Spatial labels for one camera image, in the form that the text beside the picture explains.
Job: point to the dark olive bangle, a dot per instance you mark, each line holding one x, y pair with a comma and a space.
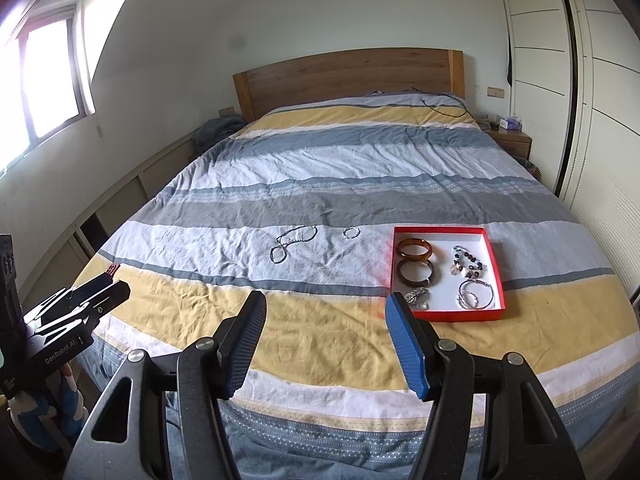
415, 273

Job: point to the silver pendant brooch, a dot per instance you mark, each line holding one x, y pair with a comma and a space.
417, 299

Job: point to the red shallow box tray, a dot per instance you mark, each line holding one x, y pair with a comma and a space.
463, 259

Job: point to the blue clothes pile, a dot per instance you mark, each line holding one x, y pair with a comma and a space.
215, 130

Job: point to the striped bed duvet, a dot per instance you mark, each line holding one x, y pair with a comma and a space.
302, 205

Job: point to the window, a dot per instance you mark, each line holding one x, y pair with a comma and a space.
44, 81

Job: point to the purple tissue box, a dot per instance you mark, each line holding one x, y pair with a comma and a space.
510, 123

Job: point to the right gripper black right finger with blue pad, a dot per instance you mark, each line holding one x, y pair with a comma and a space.
433, 367

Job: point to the amber translucent bangle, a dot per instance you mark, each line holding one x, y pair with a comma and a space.
414, 249

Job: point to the large thin silver bangle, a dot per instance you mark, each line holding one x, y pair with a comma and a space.
469, 301

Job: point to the wooden nightstand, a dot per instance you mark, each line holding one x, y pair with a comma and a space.
515, 142

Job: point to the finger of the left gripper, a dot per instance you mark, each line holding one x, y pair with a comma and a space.
113, 297
70, 304

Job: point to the white sliding wardrobe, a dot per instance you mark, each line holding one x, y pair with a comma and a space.
574, 77

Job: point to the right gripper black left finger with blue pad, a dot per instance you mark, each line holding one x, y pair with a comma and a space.
216, 366

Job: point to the wooden headboard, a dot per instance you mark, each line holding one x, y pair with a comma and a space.
342, 74

